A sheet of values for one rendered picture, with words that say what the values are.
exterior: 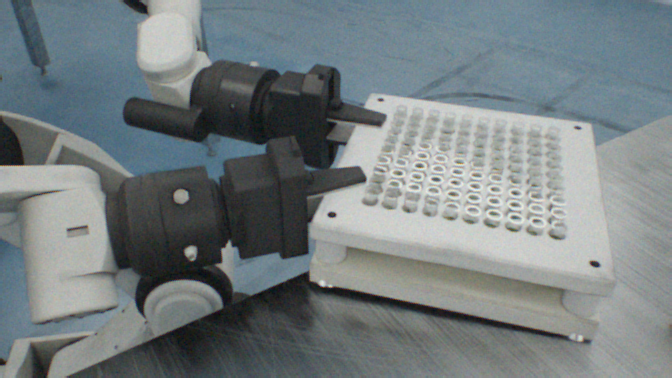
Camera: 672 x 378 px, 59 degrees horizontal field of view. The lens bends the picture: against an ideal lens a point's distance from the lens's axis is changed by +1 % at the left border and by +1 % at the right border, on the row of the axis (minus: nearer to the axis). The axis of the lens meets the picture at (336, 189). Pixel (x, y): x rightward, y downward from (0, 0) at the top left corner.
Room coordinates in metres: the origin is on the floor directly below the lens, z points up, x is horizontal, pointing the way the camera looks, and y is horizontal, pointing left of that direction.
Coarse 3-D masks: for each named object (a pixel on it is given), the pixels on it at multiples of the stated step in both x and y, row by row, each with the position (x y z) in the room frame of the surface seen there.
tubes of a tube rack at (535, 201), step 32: (416, 128) 0.52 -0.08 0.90; (448, 128) 0.52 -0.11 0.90; (480, 128) 0.53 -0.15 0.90; (416, 160) 0.46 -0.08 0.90; (480, 160) 0.46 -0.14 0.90; (512, 160) 0.47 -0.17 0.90; (416, 192) 0.41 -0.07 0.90; (448, 192) 0.41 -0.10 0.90; (480, 192) 0.41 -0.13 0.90; (512, 192) 0.42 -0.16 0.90
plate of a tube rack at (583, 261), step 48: (384, 96) 0.60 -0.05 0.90; (576, 144) 0.51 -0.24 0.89; (336, 192) 0.42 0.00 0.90; (384, 192) 0.42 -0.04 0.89; (576, 192) 0.43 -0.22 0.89; (336, 240) 0.37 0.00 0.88; (384, 240) 0.36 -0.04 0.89; (432, 240) 0.36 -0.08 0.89; (480, 240) 0.36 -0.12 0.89; (528, 240) 0.36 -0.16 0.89; (576, 240) 0.36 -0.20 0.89; (576, 288) 0.32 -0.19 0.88
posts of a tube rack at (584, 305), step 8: (320, 248) 0.38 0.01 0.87; (328, 248) 0.37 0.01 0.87; (336, 248) 0.38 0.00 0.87; (344, 248) 0.38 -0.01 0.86; (320, 256) 0.38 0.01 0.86; (328, 256) 0.37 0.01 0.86; (336, 256) 0.38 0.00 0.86; (344, 256) 0.38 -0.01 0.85; (328, 264) 0.37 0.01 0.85; (568, 296) 0.33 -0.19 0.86; (576, 296) 0.32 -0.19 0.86; (584, 296) 0.32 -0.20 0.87; (592, 296) 0.32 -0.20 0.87; (568, 304) 0.33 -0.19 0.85; (576, 304) 0.32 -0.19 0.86; (584, 304) 0.32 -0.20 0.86; (592, 304) 0.32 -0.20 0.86; (576, 312) 0.32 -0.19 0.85; (584, 312) 0.32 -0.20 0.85; (592, 312) 0.32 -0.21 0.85
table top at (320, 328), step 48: (624, 144) 0.62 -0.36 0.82; (624, 192) 0.52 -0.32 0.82; (624, 240) 0.44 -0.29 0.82; (288, 288) 0.38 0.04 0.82; (336, 288) 0.38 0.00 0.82; (624, 288) 0.38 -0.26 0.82; (192, 336) 0.32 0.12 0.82; (240, 336) 0.32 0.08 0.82; (288, 336) 0.32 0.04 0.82; (336, 336) 0.32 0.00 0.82; (384, 336) 0.32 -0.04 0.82; (432, 336) 0.32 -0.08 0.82; (480, 336) 0.32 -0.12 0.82; (528, 336) 0.32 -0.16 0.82; (624, 336) 0.32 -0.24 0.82
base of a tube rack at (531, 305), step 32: (352, 256) 0.39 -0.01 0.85; (384, 256) 0.39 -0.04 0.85; (352, 288) 0.37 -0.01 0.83; (384, 288) 0.36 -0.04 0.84; (416, 288) 0.35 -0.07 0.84; (448, 288) 0.35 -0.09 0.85; (480, 288) 0.35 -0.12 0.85; (512, 288) 0.35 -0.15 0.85; (544, 288) 0.35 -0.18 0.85; (512, 320) 0.33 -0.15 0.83; (544, 320) 0.32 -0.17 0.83; (576, 320) 0.32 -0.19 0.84
